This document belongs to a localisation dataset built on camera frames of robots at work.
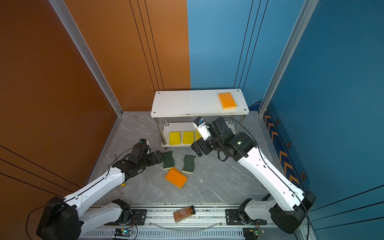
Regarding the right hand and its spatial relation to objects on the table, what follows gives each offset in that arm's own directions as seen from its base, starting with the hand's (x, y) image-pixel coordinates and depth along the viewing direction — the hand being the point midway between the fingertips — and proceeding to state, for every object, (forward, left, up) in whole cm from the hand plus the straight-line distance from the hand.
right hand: (199, 140), depth 69 cm
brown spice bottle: (-25, +8, -25) cm, 36 cm away
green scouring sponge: (+4, +19, -27) cm, 33 cm away
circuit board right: (-32, -25, -30) cm, 51 cm away
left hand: (+4, +25, -19) cm, 31 cm away
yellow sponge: (+16, +16, -20) cm, 30 cm away
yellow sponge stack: (+16, +7, -19) cm, 26 cm away
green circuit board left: (-32, +37, -30) cm, 57 cm away
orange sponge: (-7, +13, -26) cm, 30 cm away
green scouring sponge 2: (+2, +6, -28) cm, 29 cm away
